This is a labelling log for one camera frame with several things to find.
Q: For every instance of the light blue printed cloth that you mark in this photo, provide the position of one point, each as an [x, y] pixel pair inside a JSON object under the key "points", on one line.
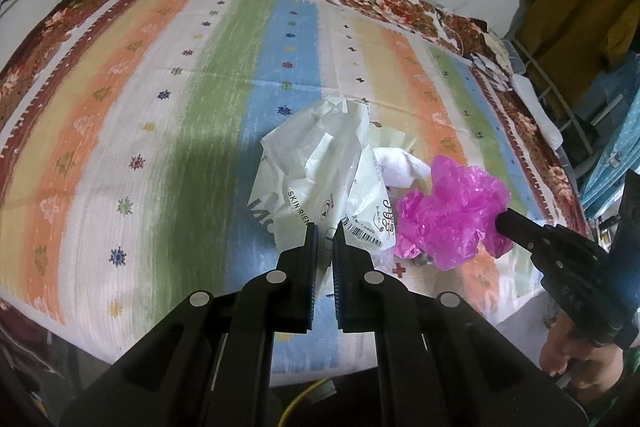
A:
{"points": [[620, 142]]}

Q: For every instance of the dark bin with yellow rim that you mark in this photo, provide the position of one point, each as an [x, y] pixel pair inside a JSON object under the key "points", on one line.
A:
{"points": [[305, 399]]}

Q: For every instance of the white crumpled tissue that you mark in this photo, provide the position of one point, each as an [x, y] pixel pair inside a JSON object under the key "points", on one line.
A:
{"points": [[400, 167]]}

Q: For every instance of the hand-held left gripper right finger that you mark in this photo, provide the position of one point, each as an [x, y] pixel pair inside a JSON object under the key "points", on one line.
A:
{"points": [[338, 277]]}

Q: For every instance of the white plastic bag dark print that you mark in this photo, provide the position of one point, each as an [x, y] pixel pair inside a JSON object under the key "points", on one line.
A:
{"points": [[305, 157]]}

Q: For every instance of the person's right forearm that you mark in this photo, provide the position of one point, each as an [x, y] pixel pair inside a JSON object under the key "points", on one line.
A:
{"points": [[625, 389]]}

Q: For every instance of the mustard yellow jacket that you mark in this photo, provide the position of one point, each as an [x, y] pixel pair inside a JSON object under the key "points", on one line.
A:
{"points": [[575, 17]]}

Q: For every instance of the white pillow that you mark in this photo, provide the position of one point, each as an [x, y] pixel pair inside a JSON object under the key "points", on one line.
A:
{"points": [[535, 107]]}

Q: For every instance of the striped colourful blanket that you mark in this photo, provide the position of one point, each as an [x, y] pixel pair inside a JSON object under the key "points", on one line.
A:
{"points": [[150, 107]]}

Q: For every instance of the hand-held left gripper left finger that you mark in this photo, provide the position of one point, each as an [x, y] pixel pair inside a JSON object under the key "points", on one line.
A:
{"points": [[314, 277]]}

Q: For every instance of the white metal rack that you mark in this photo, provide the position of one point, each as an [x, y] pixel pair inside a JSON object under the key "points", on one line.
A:
{"points": [[544, 82]]}

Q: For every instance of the beige and white cloth pieces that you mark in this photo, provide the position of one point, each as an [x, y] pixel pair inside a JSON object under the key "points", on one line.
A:
{"points": [[492, 62]]}

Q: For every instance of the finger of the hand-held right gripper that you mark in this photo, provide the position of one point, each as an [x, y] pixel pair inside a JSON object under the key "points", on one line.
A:
{"points": [[517, 227]]}

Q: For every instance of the pink plastic bag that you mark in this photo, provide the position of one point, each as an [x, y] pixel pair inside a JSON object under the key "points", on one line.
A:
{"points": [[450, 207]]}

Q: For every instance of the person's right hand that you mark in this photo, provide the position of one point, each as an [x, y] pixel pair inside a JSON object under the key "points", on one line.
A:
{"points": [[557, 352]]}

